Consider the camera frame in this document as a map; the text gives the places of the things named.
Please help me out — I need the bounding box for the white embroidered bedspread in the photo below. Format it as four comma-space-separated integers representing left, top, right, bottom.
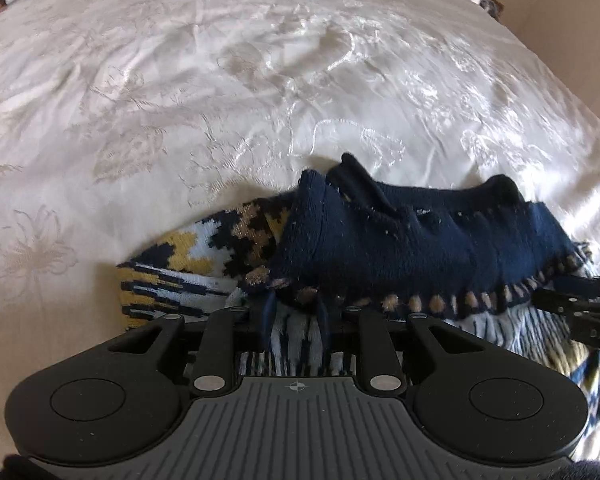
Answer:
0, 0, 600, 466

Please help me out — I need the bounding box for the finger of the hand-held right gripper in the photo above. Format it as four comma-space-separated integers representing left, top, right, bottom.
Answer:
531, 272, 600, 314

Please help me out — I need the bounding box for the navy yellow patterned knit sweater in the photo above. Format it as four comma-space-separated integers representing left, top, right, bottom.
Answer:
116, 152, 600, 423

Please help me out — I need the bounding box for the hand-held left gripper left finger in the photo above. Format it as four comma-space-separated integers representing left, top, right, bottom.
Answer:
107, 290, 283, 393

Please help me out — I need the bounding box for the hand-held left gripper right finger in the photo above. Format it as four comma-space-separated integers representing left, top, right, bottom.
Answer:
317, 290, 482, 393

